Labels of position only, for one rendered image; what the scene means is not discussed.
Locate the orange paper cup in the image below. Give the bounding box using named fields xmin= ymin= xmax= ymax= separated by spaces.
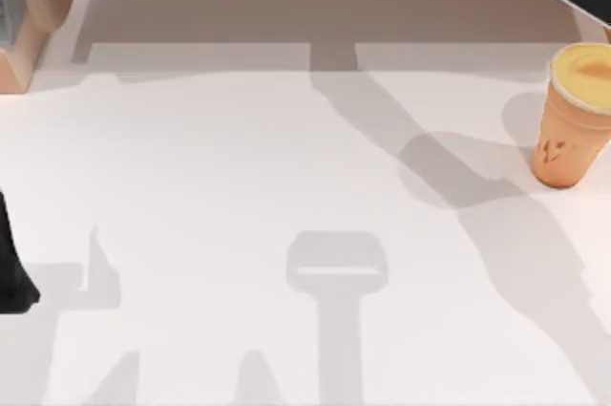
xmin=530 ymin=42 xmax=611 ymax=189

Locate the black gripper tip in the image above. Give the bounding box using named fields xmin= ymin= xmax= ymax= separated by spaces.
xmin=0 ymin=191 xmax=41 ymax=315

